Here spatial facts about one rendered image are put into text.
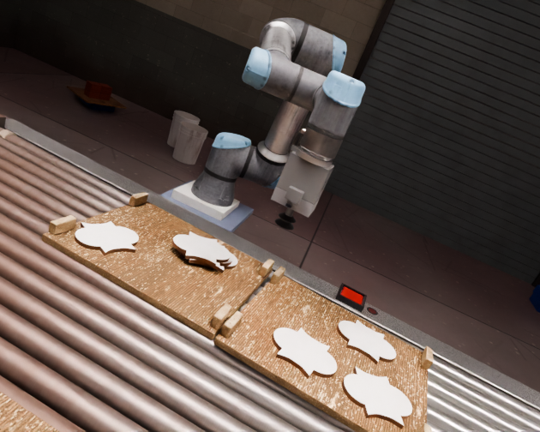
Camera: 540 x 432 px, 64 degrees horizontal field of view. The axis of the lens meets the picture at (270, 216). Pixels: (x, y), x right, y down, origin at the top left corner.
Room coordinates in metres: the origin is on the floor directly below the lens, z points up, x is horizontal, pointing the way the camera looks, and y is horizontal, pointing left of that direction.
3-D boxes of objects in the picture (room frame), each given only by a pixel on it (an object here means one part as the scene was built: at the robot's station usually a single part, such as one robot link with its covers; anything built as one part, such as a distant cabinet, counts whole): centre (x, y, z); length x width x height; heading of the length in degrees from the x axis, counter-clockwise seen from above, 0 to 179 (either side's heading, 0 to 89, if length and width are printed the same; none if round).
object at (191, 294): (0.88, 0.18, 0.93); 0.41 x 0.35 x 0.02; 78
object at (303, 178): (0.84, -0.03, 1.23); 0.10 x 0.09 x 0.16; 170
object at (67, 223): (0.79, 0.39, 0.95); 0.06 x 0.02 x 0.03; 168
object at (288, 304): (0.78, -0.23, 0.93); 0.41 x 0.35 x 0.02; 77
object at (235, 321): (0.70, -0.01, 0.95); 0.06 x 0.02 x 0.03; 167
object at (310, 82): (0.95, 0.00, 1.38); 0.11 x 0.11 x 0.08; 10
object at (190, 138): (4.43, 1.09, 0.19); 0.30 x 0.30 x 0.37
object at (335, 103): (0.85, -0.03, 1.38); 0.09 x 0.08 x 0.11; 10
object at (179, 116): (4.81, 1.30, 0.19); 0.30 x 0.30 x 0.37
